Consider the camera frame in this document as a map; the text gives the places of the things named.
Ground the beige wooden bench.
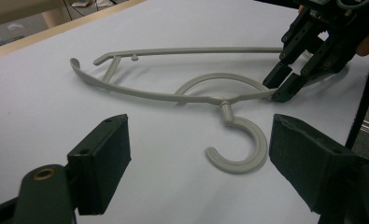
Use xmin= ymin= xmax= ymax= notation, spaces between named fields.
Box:
xmin=0 ymin=0 xmax=65 ymax=30

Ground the clear plastic object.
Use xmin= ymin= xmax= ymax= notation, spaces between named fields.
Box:
xmin=7 ymin=21 xmax=25 ymax=32

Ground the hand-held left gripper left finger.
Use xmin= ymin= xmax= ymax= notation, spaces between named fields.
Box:
xmin=67 ymin=113 xmax=133 ymax=217

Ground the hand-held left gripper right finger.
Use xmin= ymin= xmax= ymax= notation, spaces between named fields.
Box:
xmin=268 ymin=113 xmax=361 ymax=216

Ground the grey plastic hanger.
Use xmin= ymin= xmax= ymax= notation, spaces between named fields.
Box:
xmin=69 ymin=46 xmax=349 ymax=175

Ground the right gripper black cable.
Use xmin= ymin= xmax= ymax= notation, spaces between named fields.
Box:
xmin=335 ymin=0 xmax=369 ymax=11

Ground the white cord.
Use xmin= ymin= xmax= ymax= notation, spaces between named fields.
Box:
xmin=71 ymin=0 xmax=119 ymax=9

